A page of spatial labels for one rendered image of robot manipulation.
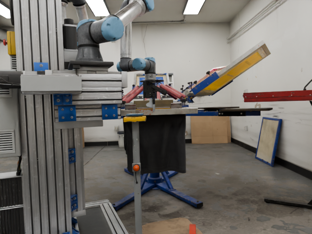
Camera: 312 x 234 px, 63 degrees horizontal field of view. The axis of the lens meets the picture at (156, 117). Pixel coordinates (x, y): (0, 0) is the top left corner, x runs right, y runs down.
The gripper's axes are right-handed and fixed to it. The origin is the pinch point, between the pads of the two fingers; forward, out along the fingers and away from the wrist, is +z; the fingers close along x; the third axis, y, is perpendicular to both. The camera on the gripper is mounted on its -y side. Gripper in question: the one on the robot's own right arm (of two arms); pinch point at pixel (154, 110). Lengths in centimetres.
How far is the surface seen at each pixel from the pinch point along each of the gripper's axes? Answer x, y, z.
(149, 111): 2.0, 3.5, 0.7
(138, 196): 21, 12, 51
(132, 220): -48, 22, 98
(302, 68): -164, -200, -45
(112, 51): -471, 93, -138
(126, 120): 25.6, 16.3, 4.4
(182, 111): 2.0, -19.0, 1.3
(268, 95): -56, -104, -9
